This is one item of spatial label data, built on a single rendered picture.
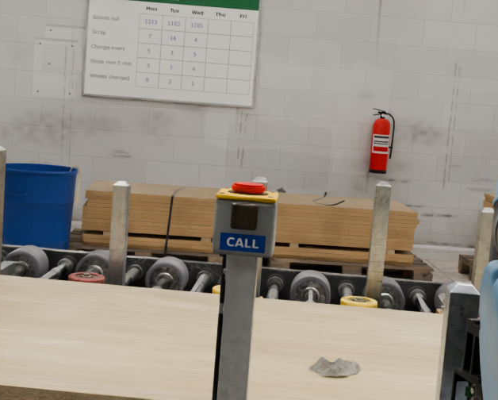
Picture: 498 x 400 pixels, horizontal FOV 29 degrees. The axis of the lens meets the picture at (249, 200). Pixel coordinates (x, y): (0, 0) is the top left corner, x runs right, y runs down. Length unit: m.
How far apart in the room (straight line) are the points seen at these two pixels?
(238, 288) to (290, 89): 7.15
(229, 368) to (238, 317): 0.06
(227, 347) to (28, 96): 7.28
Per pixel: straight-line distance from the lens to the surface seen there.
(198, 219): 7.00
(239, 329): 1.15
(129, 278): 2.66
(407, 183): 8.45
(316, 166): 8.31
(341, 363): 1.59
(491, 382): 0.56
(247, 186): 1.13
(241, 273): 1.14
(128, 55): 8.24
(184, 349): 1.66
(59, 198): 6.65
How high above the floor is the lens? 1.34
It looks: 6 degrees down
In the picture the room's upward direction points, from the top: 4 degrees clockwise
